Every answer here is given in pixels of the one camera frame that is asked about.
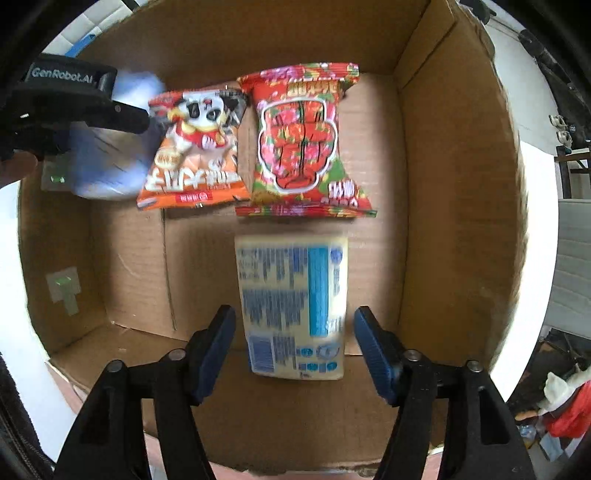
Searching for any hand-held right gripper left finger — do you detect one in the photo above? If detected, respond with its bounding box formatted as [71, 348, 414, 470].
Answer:
[54, 305, 237, 480]

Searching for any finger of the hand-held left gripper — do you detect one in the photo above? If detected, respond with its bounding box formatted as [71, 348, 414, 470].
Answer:
[85, 99, 151, 136]

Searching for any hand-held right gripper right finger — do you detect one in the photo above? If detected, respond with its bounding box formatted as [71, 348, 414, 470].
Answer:
[353, 305, 539, 480]

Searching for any pale blue soft pack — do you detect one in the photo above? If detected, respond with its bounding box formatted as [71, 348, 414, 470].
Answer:
[68, 70, 168, 201]

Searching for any orange panda snack packet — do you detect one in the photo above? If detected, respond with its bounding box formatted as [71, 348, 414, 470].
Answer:
[136, 86, 252, 211]

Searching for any white blue-print tissue pack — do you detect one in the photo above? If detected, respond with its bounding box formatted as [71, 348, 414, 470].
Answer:
[234, 232, 349, 381]

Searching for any red floral snack packet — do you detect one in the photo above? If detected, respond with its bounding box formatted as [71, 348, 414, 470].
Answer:
[235, 62, 378, 219]

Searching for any cardboard box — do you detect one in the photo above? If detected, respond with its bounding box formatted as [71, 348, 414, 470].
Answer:
[17, 0, 532, 476]

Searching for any person's left hand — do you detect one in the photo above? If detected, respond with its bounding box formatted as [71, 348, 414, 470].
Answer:
[0, 151, 38, 188]

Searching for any red and white cloth pile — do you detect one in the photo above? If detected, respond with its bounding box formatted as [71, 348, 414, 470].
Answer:
[536, 362, 591, 439]

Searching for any dark metal rack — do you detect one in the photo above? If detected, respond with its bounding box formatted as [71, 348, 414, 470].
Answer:
[549, 113, 591, 199]

